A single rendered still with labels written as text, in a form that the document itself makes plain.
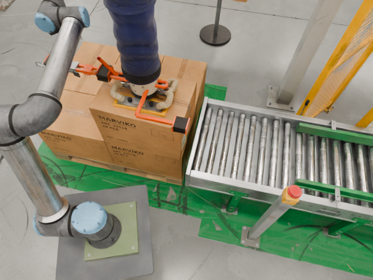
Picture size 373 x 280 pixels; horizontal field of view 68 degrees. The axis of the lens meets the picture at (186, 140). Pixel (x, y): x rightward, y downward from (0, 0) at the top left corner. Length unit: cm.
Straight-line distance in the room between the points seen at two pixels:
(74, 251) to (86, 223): 33
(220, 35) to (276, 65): 80
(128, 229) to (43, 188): 54
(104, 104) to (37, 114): 82
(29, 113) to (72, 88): 150
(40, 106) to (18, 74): 266
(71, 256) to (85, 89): 138
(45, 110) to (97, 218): 58
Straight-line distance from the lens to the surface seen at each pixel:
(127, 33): 140
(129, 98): 178
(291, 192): 150
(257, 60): 355
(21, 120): 109
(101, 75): 180
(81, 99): 247
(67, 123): 235
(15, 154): 121
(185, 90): 186
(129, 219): 165
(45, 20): 148
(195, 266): 236
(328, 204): 207
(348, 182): 228
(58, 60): 123
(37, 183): 131
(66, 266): 171
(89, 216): 142
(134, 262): 163
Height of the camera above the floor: 235
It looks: 59 degrees down
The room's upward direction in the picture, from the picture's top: 2 degrees clockwise
